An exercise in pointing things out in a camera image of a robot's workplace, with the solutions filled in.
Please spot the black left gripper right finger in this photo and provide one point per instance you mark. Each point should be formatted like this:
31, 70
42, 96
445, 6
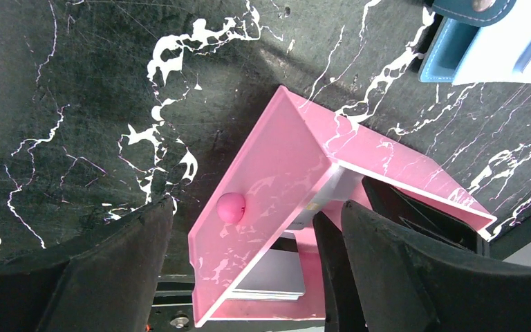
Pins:
407, 281

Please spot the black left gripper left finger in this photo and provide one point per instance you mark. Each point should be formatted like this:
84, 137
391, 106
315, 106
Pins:
103, 280

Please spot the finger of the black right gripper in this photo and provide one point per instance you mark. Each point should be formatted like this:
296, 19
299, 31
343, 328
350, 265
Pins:
342, 303
431, 221

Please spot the pink plastic tray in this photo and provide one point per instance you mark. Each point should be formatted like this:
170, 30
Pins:
286, 158

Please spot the blue leather card holder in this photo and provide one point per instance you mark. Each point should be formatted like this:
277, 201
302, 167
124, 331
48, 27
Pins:
479, 42

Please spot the stack of grey cards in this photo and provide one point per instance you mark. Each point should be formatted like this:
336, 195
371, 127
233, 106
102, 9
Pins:
278, 275

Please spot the loose VIP card in tray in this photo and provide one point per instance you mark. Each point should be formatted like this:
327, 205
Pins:
338, 187

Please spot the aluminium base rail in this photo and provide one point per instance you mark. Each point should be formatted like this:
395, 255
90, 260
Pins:
172, 304

